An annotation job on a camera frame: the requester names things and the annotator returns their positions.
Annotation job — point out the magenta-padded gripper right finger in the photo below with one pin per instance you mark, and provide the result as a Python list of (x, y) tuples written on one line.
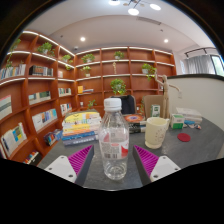
[(163, 166)]

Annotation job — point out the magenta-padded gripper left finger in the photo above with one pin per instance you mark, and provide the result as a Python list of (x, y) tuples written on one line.
[(61, 166)]

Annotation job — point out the clear plastic water bottle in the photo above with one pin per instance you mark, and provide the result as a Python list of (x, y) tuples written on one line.
[(113, 133)]

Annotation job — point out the grey blue book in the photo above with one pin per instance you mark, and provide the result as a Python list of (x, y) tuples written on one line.
[(80, 142)]

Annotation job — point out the cream cup with red print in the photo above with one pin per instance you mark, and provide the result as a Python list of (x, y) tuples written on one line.
[(155, 133)]

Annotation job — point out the blue spine book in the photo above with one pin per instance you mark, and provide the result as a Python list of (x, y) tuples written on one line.
[(78, 136)]

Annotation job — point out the flat round red coaster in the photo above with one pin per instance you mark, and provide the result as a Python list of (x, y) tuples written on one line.
[(183, 137)]

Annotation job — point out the orange spine book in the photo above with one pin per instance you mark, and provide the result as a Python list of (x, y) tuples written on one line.
[(80, 131)]

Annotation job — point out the white spine book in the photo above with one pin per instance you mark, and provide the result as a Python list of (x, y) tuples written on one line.
[(80, 124)]

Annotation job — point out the dark book stack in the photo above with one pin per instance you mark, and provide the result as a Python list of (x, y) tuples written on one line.
[(137, 127)]

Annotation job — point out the green white small box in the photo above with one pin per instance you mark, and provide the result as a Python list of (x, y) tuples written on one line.
[(177, 121)]

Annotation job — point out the round colourful badge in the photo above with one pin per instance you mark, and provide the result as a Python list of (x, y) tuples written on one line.
[(198, 126)]

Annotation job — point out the yellow cover book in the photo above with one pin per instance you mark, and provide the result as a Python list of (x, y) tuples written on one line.
[(81, 116)]

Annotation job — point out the white thick book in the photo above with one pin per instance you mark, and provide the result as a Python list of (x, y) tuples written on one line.
[(189, 112), (194, 120)]

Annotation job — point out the green white drink carton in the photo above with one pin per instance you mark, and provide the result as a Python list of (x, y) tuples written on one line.
[(155, 111)]

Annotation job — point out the wooden artist mannequin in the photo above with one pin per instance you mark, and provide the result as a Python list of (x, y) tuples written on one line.
[(165, 96)]

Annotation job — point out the chair with black jacket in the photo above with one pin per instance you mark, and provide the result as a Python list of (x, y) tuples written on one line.
[(128, 104)]

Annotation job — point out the wooden shelf unit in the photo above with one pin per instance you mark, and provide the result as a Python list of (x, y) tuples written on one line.
[(106, 70)]

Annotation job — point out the grey curtain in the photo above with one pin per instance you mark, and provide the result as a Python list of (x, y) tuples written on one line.
[(200, 65)]

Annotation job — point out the window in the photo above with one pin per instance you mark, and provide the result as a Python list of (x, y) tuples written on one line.
[(218, 66)]

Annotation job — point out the ceiling air vent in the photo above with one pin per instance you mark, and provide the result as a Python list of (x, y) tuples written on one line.
[(149, 20)]

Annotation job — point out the ceiling lights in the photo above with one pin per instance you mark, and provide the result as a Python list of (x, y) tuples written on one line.
[(133, 11)]

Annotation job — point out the white wall socket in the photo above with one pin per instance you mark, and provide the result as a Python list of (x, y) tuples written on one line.
[(180, 95)]

